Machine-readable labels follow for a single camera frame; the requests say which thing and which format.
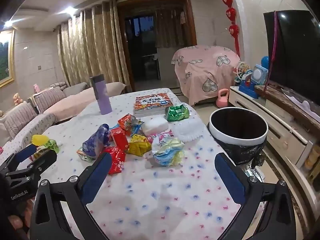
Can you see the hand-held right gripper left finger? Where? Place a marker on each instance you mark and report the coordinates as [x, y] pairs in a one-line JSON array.
[[96, 177]]

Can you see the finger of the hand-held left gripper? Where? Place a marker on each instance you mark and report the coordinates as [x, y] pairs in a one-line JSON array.
[[26, 153], [46, 161]]

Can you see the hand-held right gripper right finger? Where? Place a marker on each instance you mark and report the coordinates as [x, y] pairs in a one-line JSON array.
[[231, 180]]

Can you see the red candy tube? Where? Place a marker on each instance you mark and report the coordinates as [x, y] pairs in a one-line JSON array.
[[116, 160]]

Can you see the yellow snack packet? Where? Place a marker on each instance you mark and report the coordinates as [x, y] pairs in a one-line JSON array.
[[137, 145]]

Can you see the black white trash bin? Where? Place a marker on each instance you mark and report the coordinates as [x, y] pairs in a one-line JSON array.
[[237, 125]]

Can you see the person's left hand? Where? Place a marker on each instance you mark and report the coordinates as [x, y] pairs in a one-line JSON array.
[[16, 225]]

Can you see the silver foil mat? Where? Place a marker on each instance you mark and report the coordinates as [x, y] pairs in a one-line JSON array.
[[252, 173]]

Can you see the small silver wrapper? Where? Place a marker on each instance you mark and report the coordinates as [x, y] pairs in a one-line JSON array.
[[83, 155]]

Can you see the striped sofa cushion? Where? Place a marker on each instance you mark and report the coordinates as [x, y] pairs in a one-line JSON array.
[[21, 117], [48, 98]]

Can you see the purple snack wrapper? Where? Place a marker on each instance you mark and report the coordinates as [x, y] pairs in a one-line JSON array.
[[96, 140]]

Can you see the red carton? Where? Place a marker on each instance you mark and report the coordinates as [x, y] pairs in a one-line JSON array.
[[120, 138]]

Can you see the teddy bear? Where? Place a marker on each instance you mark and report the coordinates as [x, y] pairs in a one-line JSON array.
[[18, 99]]

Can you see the floral white tablecloth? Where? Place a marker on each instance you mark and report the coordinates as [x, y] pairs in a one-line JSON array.
[[150, 192]]

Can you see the red foil snack wrapper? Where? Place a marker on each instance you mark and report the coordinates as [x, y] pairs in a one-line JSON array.
[[127, 123]]

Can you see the white lace cloth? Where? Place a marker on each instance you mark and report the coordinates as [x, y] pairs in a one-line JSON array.
[[190, 130]]

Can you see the pink plush toy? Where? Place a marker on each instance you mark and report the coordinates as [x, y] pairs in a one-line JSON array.
[[37, 88]]

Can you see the pink grey sofa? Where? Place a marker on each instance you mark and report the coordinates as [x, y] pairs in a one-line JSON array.
[[75, 100]]

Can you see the pastel blue yellow wrapper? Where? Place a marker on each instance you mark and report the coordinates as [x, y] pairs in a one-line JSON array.
[[167, 151]]

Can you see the pink snack wrapper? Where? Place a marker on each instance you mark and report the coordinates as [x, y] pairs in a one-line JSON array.
[[156, 137]]

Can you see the cream television cabinet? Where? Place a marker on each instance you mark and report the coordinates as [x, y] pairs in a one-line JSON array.
[[262, 112]]

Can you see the white tissue pack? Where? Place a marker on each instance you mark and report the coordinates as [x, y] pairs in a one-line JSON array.
[[155, 126]]

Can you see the pink kettlebell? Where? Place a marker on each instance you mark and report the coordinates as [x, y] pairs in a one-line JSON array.
[[222, 101]]

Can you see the purple drink bottle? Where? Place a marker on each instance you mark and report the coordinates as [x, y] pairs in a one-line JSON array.
[[102, 97]]

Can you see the green foil snack wrapper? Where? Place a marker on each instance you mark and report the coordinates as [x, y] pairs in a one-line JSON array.
[[176, 112]]

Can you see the blue red toy machine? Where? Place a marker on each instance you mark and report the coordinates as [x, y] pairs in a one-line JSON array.
[[247, 88]]

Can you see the gold framed painting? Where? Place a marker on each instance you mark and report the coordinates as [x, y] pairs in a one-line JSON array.
[[5, 60]]

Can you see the blue white cube toy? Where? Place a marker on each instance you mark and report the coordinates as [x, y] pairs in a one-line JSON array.
[[260, 74]]

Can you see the toy ferris wheel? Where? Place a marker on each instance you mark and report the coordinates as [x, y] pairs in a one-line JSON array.
[[241, 70]]

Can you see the pink heart print cover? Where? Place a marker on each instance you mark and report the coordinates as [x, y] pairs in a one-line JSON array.
[[205, 67]]

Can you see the gold patterned curtain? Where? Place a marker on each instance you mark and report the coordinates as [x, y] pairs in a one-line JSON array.
[[95, 50]]

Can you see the blue spiky ball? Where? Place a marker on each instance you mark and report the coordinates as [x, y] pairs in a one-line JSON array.
[[265, 62]]

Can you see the recessed ceiling light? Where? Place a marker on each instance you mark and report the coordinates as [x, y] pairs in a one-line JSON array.
[[73, 11], [7, 23]]

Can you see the black television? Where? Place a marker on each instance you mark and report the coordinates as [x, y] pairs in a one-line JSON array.
[[292, 55]]

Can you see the pink hula hoop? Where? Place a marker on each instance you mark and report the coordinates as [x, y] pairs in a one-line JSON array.
[[275, 42]]

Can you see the red hanging decoration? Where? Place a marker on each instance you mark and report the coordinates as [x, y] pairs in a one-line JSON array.
[[231, 13]]

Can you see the wooden door frame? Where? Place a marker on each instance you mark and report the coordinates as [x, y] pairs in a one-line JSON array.
[[190, 17]]

